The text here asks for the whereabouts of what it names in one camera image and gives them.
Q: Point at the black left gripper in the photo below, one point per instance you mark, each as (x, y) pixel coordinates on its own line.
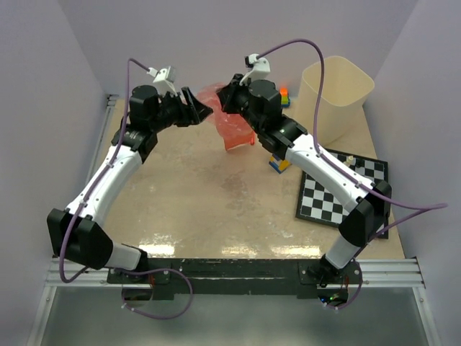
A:
(188, 117)

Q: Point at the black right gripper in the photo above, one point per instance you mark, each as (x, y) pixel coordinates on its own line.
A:
(228, 94)

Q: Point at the red plastic trash bag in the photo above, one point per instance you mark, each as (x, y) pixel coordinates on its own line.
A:
(232, 128)

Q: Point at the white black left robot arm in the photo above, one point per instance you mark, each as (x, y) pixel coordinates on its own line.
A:
(76, 232)

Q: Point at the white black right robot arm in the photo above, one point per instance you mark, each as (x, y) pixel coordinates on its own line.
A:
(366, 202)

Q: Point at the cream plastic trash bin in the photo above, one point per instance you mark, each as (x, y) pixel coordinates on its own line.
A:
(345, 89)

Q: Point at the orange green toy block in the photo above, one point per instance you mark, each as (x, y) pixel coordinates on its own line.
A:
(285, 98)

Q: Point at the yellow blue toy block stack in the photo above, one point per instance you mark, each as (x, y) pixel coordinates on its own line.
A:
(278, 164)

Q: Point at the white chess piece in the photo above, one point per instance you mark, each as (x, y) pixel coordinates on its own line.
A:
(349, 160)

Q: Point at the black white checkerboard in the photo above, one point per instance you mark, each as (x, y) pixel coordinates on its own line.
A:
(316, 204)

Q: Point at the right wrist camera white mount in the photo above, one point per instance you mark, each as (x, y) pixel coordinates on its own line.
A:
(258, 68)

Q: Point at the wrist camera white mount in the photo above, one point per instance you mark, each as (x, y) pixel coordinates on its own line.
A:
(163, 80)
(258, 68)

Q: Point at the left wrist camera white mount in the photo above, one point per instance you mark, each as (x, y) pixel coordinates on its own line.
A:
(163, 80)

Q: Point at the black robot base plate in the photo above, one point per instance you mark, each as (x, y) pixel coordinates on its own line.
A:
(303, 278)

